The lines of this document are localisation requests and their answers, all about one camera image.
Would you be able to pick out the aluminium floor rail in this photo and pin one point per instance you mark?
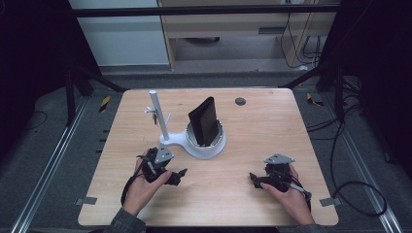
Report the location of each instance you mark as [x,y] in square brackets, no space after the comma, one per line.
[48,168]
[366,171]

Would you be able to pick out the person's right hand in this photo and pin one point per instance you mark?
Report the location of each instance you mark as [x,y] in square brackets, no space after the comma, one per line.
[294,204]

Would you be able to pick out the white key stand with hooks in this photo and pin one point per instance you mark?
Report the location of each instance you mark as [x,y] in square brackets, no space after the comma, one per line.
[160,110]

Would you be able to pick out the yellow black floor tape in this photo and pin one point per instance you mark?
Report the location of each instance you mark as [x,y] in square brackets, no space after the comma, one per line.
[104,104]
[312,100]

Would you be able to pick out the grey tape piece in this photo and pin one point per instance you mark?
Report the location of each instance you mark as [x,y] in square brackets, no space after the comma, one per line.
[330,202]
[86,201]

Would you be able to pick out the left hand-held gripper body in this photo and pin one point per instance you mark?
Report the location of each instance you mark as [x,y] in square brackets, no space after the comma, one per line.
[152,170]

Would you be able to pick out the black metal stand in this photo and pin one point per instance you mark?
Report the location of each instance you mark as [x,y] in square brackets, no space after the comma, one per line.
[69,97]
[339,97]

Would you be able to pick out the person's left hand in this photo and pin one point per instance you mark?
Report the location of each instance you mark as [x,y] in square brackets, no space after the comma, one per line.
[139,194]

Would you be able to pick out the black curtain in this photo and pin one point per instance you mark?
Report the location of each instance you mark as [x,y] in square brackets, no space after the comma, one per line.
[32,64]
[382,64]

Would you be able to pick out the white bowl with silver rim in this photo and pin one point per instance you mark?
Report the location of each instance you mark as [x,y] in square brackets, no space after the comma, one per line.
[218,137]

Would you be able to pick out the silver keys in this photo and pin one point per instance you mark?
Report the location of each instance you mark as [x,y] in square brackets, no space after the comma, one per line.
[155,118]

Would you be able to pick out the grey table grommet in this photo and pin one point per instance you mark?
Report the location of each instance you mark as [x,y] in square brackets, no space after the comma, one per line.
[240,101]

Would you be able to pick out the white cabinet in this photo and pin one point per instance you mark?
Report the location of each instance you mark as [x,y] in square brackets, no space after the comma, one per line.
[123,42]

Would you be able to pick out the black wallet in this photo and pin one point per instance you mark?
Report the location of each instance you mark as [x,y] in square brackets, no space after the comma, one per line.
[204,121]

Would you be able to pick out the black horizontal bar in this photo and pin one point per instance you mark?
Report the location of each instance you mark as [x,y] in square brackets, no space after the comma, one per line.
[194,11]

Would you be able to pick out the light wooden desk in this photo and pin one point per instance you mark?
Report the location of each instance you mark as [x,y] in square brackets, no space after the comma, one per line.
[226,27]

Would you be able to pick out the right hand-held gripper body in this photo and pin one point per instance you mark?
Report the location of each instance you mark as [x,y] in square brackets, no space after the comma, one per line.
[277,176]

